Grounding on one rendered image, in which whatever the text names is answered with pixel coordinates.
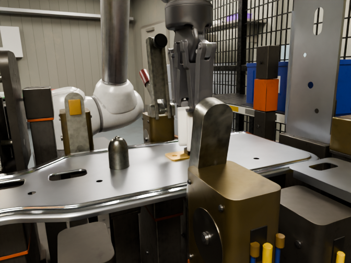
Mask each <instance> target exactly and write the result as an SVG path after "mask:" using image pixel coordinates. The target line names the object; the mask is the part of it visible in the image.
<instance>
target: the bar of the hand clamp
mask: <svg viewBox="0 0 351 263"><path fill-rule="evenodd" d="M167 43H168V40H167V37H166V36H165V35H164V34H162V33H159V34H157V35H155V37H154V38H152V37H148V38H146V50H147V61H148V72H149V83H150V94H151V104H153V105H154V107H155V113H156V117H155V119H159V111H158V100H159V99H163V105H164V107H166V109H167V111H166V112H165V115H167V116H168V118H171V109H170V97H169V85H168V73H167V61H166V49H165V46H166V45H167Z"/></svg>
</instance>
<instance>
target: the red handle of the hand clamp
mask: <svg viewBox="0 0 351 263"><path fill-rule="evenodd" d="M139 75H140V77H141V79H142V81H143V83H144V86H145V87H146V88H147V90H148V92H149V95H150V97H151V94H150V83H149V73H148V71H147V70H146V69H142V70H141V71H140V72H139ZM158 111H159V115H162V114H165V112H166V111H167V109H166V107H164V105H163V103H162V101H161V99H159V100H158Z"/></svg>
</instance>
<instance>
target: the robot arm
mask: <svg viewBox="0 0 351 263"><path fill-rule="evenodd" d="M161 1H162V2H164V3H166V6H165V25H166V28H167V29H168V30H171V31H174V32H175V35H174V45H173V48H172V49H168V57H169V63H170V78H171V93H172V102H173V103H176V106H177V108H178V142H179V146H187V151H190V149H191V137H192V125H193V114H194V110H195V107H196V106H197V104H198V103H199V102H200V101H202V100H203V99H206V98H212V95H213V73H214V58H215V54H216V49H217V44H216V43H215V42H208V41H207V40H206V33H205V30H206V29H209V28H210V27H211V26H212V24H213V5H212V4H211V1H213V0H161ZM100 13H101V75H102V79H100V80H99V81H98V83H97V84H96V88H95V90H94V93H93V96H89V97H88V96H85V94H84V92H83V91H81V90H80V89H78V88H75V87H64V88H59V89H55V90H52V98H53V106H54V120H53V122H54V129H55V138H56V145H57V153H58V157H59V156H63V155H64V154H65V152H64V146H63V141H61V136H62V129H61V121H60V120H59V118H60V117H59V114H60V109H64V108H65V104H64V99H65V97H66V95H67V94H69V93H71V92H77V93H79V94H80V95H81V96H82V97H83V99H84V105H85V107H87V108H88V109H89V110H90V115H92V118H91V125H92V133H93V136H94V135H95V134H97V133H101V132H108V131H112V130H116V129H120V128H123V127H126V126H128V125H130V124H133V123H134V122H136V121H137V120H138V119H139V118H140V117H141V115H142V113H143V110H144V105H143V101H142V99H141V97H140V95H139V94H138V93H137V92H136V91H135V90H134V88H133V85H132V84H131V83H130V82H129V81H128V80H127V62H128V30H129V20H130V0H100Z"/></svg>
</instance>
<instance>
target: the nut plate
mask: <svg viewBox="0 0 351 263"><path fill-rule="evenodd" d="M165 156H166V157H167V158H168V159H170V160H171V161H179V160H185V159H189V158H190V151H187V147H186V148H184V151H178V152H172V153H166V154H165Z"/></svg>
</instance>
